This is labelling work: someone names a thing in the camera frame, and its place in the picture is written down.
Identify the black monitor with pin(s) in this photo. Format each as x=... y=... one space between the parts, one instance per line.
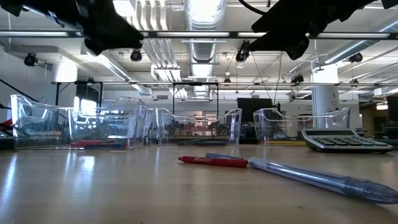
x=255 y=109
x=393 y=109

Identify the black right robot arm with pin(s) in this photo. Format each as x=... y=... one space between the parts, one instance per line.
x=357 y=6

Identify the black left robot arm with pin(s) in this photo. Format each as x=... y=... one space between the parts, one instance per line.
x=46 y=7

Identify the overhead bar with light strips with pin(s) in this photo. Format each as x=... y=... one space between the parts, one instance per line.
x=202 y=35

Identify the yellow pencil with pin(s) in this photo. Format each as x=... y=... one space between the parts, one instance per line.
x=286 y=143

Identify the grey desk calculator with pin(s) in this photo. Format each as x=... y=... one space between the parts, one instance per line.
x=342 y=143

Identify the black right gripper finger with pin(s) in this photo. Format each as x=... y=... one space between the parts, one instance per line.
x=264 y=23
x=264 y=43

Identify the white column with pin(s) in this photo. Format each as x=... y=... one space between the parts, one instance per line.
x=325 y=99

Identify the clear plastic bin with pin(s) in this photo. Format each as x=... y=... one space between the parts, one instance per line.
x=151 y=124
x=230 y=133
x=280 y=130
x=40 y=130

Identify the wooden cabinet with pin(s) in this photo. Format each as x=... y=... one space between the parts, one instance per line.
x=368 y=123

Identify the black metal stand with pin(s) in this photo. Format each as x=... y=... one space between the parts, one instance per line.
x=196 y=83
x=68 y=82

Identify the black ceiling spot lamp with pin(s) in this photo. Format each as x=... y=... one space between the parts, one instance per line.
x=356 y=58
x=30 y=59
x=297 y=79
x=136 y=55
x=242 y=54

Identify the red object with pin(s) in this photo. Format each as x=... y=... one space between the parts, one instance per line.
x=5 y=124

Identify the corrugated silver ventilation duct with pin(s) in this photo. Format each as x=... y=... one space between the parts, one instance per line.
x=203 y=49

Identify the red crayon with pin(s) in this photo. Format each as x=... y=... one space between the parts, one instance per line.
x=214 y=161

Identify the silver ceiling pipe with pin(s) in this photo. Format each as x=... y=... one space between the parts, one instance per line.
x=357 y=46

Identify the clear grey ballpoint pen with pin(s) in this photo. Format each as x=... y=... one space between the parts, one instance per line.
x=311 y=177

